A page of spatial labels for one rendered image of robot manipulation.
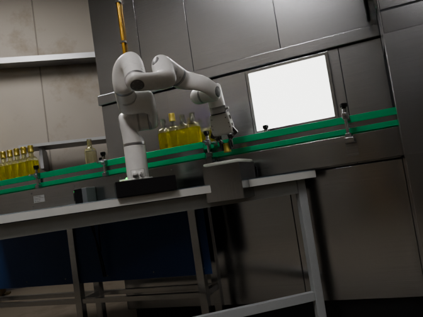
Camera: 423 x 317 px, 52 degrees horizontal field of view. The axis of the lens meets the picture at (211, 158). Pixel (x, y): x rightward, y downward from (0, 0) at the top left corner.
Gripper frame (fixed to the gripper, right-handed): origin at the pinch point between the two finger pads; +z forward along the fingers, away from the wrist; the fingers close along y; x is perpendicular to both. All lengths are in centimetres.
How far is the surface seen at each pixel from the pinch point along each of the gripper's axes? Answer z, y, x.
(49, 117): -33, 269, -213
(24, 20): -145, 280, -236
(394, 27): -33, -78, -4
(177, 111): -18, 36, -36
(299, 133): 3.3, -31.8, -13.3
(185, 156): 2.3, 23.6, -3.9
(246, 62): -35, -7, -41
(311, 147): 10.0, -36.5, -9.3
